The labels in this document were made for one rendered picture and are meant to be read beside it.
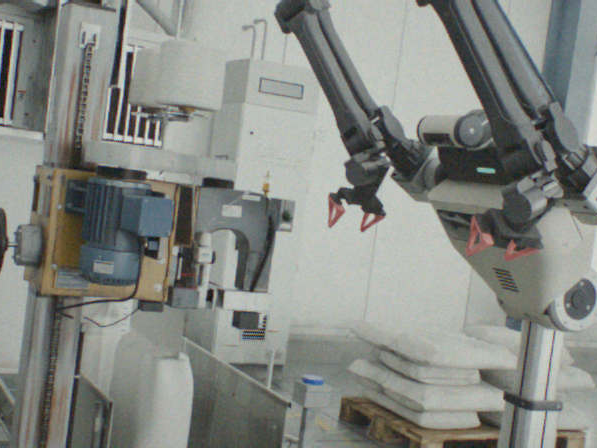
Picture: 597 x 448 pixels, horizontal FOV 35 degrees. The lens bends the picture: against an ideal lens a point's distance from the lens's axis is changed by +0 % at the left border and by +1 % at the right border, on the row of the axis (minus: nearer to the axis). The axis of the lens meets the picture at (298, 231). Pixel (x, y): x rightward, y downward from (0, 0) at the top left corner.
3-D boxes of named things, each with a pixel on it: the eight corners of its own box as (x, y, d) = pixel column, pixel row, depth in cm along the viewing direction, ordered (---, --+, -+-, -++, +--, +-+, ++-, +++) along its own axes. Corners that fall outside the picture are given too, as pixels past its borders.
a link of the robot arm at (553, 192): (571, 189, 170) (549, 167, 172) (554, 199, 165) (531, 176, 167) (548, 214, 175) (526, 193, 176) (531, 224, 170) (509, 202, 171)
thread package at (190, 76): (230, 116, 227) (239, 45, 226) (165, 105, 220) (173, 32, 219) (205, 116, 242) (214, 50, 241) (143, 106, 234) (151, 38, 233)
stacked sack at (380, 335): (477, 358, 551) (480, 334, 551) (379, 354, 524) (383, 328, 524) (437, 343, 591) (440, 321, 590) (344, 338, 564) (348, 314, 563)
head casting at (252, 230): (269, 293, 259) (283, 187, 258) (186, 288, 248) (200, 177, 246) (228, 277, 286) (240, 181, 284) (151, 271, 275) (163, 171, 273)
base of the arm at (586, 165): (584, 150, 189) (554, 197, 187) (561, 125, 186) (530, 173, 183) (616, 151, 181) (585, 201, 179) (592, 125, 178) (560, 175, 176)
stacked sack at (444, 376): (483, 391, 516) (487, 366, 516) (416, 388, 501) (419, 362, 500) (426, 363, 578) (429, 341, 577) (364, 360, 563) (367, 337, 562)
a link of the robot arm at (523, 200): (547, 137, 169) (508, 154, 175) (517, 151, 161) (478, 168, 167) (574, 198, 169) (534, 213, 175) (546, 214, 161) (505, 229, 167)
